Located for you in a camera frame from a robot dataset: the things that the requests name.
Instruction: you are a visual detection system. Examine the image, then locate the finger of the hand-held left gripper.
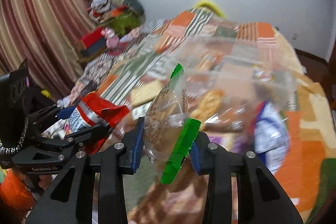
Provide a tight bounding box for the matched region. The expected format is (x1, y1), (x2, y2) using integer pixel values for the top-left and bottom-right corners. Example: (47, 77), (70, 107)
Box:
(12, 125), (112, 173)
(28, 105), (77, 135)

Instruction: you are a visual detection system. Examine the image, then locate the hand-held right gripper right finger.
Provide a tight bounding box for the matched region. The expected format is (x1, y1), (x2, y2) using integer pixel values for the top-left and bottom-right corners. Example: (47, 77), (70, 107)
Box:
(189, 132), (303, 224)

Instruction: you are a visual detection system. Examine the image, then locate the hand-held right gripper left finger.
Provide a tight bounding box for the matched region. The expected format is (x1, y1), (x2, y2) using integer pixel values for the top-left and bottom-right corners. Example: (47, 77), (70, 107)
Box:
(25, 117), (145, 224)

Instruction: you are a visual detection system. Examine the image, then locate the red snack packet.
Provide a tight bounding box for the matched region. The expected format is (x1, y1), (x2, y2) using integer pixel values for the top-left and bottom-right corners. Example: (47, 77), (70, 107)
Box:
(67, 91), (130, 153)

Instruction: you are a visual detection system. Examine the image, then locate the clear green-edged snack packet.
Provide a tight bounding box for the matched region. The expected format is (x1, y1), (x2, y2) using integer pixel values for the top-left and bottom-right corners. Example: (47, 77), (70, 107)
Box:
(143, 63), (202, 185)

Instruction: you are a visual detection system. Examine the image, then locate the purple snack packet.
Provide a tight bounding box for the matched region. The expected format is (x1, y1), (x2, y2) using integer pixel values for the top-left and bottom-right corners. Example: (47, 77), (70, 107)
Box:
(207, 132), (253, 154)

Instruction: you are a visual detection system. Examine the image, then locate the pale cracker packet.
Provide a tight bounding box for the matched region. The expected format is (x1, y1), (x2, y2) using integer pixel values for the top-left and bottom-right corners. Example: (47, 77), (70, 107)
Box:
(130, 80), (168, 109)

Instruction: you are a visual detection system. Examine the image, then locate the red and black box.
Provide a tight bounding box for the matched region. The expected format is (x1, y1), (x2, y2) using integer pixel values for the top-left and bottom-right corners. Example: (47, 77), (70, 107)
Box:
(79, 27), (109, 57)

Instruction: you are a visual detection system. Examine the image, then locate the blue and white snack packet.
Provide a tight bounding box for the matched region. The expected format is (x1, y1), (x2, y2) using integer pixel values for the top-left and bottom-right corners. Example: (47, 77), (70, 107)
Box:
(252, 101), (290, 174)

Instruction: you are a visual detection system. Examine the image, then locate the orange bag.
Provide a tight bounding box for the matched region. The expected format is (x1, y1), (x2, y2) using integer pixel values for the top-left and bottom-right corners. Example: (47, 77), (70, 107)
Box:
(0, 169), (36, 215)

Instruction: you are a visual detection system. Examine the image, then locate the striped curtain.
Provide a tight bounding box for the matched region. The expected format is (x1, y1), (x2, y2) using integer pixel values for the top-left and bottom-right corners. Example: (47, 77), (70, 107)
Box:
(0, 0), (93, 98)

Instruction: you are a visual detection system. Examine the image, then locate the pink soft toy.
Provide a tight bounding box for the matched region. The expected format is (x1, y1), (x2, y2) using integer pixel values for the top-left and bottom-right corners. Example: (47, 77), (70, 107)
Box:
(102, 27), (120, 48)

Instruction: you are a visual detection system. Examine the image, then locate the clear plastic bag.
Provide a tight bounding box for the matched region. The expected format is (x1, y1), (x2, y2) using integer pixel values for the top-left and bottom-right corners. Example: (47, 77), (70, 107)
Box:
(181, 38), (300, 135)

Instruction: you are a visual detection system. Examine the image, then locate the pile of clothes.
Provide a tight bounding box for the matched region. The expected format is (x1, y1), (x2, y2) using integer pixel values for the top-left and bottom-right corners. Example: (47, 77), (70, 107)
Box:
(88, 0), (146, 35)

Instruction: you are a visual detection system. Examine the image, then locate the green cloth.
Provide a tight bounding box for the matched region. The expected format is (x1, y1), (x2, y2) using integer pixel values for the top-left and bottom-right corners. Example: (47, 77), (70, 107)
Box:
(306, 158), (336, 224)

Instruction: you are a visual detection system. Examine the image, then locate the patchwork blanket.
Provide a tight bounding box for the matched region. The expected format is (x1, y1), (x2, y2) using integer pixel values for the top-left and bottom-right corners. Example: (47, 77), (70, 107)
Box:
(70, 7), (331, 224)

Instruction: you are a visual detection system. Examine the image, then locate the yellow cloth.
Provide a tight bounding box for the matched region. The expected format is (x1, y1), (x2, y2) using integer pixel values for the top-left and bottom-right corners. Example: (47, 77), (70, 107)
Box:
(194, 0), (226, 17)

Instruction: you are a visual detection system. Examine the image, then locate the braided wrist cord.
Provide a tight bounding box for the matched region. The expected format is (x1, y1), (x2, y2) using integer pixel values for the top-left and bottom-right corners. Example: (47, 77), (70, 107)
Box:
(0, 116), (29, 156)

